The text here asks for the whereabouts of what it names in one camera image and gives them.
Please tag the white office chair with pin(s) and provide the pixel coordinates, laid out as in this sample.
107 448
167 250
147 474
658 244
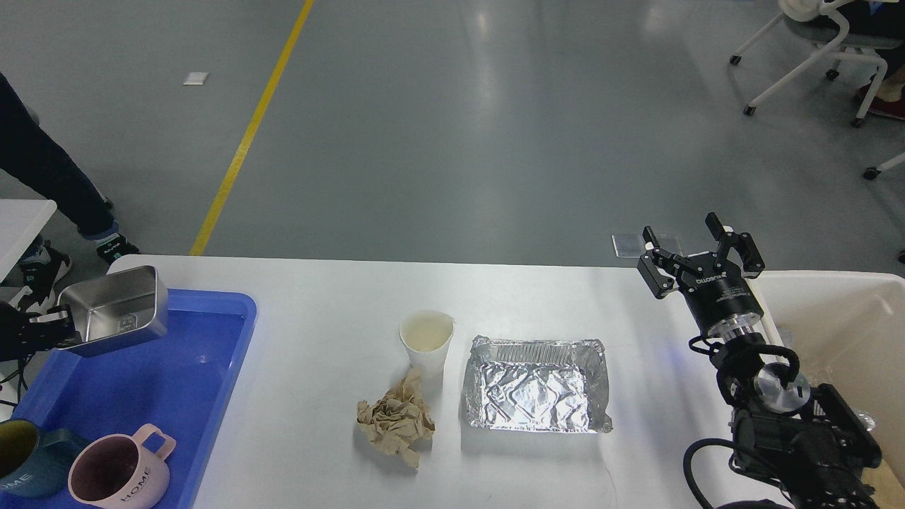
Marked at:
828 32

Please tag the clear floor plate right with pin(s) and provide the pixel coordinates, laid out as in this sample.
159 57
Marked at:
670 242

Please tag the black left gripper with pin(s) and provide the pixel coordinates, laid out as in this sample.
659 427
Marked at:
15 345

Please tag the blue plastic tray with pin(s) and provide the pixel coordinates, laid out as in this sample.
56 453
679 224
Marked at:
180 382

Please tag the square stainless steel tray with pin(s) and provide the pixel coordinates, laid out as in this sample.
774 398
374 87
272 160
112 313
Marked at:
116 311

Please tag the clear floor plate left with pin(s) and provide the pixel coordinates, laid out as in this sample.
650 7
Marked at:
628 245

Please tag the clear floor plate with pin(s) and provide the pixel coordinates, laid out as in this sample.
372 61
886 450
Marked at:
628 245
670 242

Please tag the crumpled brown paper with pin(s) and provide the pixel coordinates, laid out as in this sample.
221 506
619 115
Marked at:
398 420

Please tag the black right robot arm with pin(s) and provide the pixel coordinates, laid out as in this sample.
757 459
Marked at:
804 440

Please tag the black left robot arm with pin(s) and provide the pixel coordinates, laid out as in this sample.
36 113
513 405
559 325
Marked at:
25 333

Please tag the person in dark jeans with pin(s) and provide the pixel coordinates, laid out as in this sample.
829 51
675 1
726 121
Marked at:
32 157

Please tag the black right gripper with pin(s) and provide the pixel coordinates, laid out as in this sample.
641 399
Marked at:
720 293

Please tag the white plastic bin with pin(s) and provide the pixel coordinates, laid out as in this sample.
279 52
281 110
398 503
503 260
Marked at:
848 330

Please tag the aluminium foil container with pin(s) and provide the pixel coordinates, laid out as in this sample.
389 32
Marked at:
537 385

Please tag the pink HOME mug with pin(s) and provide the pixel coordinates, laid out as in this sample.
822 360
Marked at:
123 471

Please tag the white paper cup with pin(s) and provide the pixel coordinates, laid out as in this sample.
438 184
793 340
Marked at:
426 336

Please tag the blue HOME mug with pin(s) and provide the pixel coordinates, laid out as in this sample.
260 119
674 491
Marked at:
36 463

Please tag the white side table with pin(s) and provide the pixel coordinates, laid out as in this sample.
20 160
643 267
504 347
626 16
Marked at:
21 221

